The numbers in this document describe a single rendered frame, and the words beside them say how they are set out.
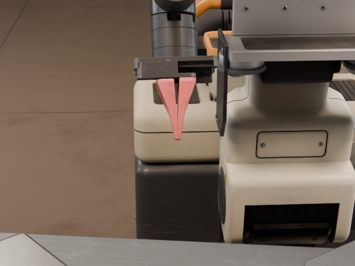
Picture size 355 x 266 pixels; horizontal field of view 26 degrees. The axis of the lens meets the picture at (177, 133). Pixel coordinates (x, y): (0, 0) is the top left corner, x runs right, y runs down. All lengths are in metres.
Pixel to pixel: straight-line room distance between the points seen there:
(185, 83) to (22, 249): 0.29
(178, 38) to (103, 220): 1.94
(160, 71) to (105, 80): 3.42
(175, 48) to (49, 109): 3.02
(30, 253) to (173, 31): 0.33
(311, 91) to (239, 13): 0.20
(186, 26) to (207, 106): 0.64
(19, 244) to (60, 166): 2.29
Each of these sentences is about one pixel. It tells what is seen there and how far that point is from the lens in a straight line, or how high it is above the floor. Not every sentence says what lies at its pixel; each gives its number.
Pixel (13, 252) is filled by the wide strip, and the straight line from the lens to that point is 0.99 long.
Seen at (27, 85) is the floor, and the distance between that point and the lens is 4.32.
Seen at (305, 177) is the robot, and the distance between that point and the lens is 1.32.
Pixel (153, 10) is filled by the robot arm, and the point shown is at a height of 1.14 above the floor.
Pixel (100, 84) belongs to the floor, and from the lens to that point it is 4.29.
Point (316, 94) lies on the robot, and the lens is 1.33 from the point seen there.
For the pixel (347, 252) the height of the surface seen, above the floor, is 0.86.
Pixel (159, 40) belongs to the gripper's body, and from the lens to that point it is 0.95.
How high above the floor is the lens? 1.35
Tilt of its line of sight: 22 degrees down
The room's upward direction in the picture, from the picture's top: straight up
